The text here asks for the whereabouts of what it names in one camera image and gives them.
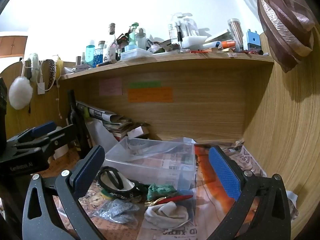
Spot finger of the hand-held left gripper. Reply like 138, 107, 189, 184
7, 121, 57, 145
12, 124, 77, 159

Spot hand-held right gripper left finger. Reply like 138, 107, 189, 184
22, 145, 107, 240

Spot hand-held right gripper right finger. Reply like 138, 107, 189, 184
208, 145, 292, 240

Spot clear plastic storage box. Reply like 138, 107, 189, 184
103, 137, 197, 193

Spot green cloth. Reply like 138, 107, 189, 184
146, 184, 179, 202

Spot white cloth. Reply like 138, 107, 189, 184
144, 201, 190, 229

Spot beige thermos cup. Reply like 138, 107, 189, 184
52, 127, 70, 160

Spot dark wine bottle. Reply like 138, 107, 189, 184
67, 89, 89, 153

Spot black white newspaper sheet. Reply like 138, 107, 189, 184
140, 142, 269, 240

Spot white fluffy pompom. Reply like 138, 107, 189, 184
9, 77, 33, 110

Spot brown clock print paper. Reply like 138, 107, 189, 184
57, 180, 140, 240

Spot pile of newspapers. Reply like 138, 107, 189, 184
76, 101, 133, 140

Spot black lace headband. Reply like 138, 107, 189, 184
46, 59, 56, 90

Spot yellow headband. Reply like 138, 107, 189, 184
55, 56, 62, 79

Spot white fuzzy headband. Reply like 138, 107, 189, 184
25, 53, 42, 82

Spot small white cardboard box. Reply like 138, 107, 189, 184
127, 126, 150, 139

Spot pink sticky note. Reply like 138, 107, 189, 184
99, 78, 123, 96

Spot crumpled white paper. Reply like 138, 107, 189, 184
286, 190, 299, 222

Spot light blue mouthwash bottle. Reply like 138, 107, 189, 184
85, 40, 96, 68

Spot dark brown pen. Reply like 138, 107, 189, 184
96, 60, 118, 67

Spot wooden cabinet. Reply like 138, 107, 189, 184
0, 31, 28, 57

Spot textured glass bottle blue liquid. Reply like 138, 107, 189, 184
94, 41, 105, 67

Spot orange sticky note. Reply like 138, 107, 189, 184
128, 87, 174, 103

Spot green sticky note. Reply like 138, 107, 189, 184
129, 81, 161, 89

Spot clear bottle fox label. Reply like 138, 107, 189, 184
107, 23, 119, 60

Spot flat clear lidded container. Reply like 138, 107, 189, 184
120, 48, 153, 61

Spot wooden shelf board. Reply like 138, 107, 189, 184
60, 52, 275, 80

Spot mint green pump bottle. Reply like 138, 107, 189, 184
129, 22, 139, 50

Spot clear bottle silver cap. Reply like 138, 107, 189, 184
135, 28, 147, 50

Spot white dish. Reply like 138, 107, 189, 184
181, 35, 208, 50

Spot blue hole punch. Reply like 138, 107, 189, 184
243, 29, 261, 53

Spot clear jar of sticks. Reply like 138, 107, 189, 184
227, 18, 244, 52

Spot clear dispenser bottle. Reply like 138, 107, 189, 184
180, 12, 199, 38

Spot clear lettered pump bottle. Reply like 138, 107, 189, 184
168, 14, 181, 46

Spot pink striped curtain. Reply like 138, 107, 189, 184
257, 0, 317, 73

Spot white charger cable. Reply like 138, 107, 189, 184
21, 59, 59, 95

